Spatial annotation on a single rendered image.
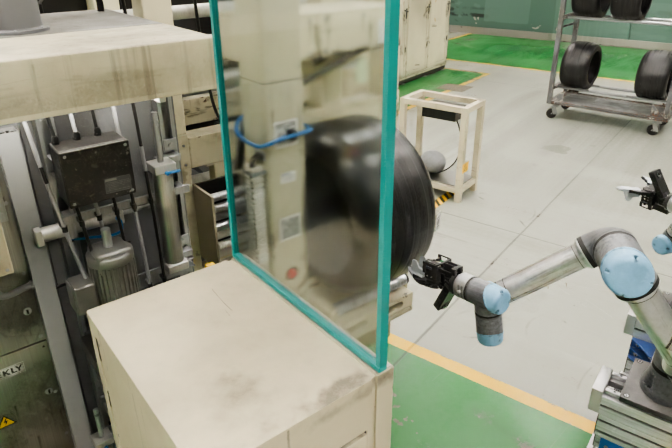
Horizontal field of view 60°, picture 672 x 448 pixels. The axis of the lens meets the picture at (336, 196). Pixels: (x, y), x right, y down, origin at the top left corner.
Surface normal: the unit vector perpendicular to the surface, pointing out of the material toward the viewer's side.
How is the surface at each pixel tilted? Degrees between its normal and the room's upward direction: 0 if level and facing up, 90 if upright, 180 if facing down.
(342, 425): 90
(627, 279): 84
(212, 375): 0
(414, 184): 60
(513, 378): 0
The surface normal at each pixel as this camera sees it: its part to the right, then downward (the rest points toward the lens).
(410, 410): 0.00, -0.91
